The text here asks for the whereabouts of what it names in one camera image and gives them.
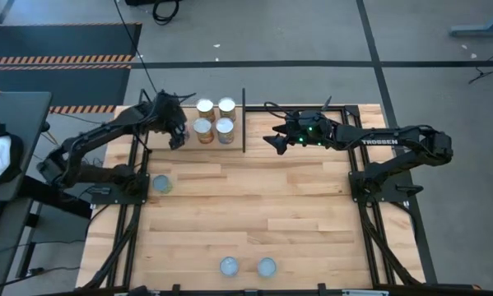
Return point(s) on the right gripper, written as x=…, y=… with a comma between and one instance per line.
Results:
x=312, y=128

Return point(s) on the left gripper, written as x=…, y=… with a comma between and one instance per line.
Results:
x=171, y=115

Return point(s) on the tall corn can yellow label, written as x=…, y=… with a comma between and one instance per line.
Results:
x=203, y=128
x=205, y=107

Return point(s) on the tall peaches can blue label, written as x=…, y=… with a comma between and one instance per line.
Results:
x=225, y=128
x=227, y=105

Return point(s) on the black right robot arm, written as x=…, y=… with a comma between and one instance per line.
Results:
x=378, y=141

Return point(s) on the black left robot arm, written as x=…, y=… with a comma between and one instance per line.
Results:
x=102, y=131

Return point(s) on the black computer case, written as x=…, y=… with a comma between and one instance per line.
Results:
x=143, y=2

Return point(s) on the black hazard-striped floor mat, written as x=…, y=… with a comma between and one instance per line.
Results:
x=65, y=41

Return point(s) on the grey desk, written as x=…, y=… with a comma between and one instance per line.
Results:
x=24, y=123

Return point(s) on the workbench with grey legs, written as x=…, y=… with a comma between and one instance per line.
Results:
x=476, y=29

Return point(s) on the wooden shelf with black frame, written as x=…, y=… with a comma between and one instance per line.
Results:
x=164, y=144

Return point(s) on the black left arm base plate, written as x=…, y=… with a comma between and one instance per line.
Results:
x=139, y=197

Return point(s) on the black aluminium table frame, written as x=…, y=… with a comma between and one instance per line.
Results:
x=352, y=110

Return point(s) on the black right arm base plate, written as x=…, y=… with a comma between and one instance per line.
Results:
x=357, y=193

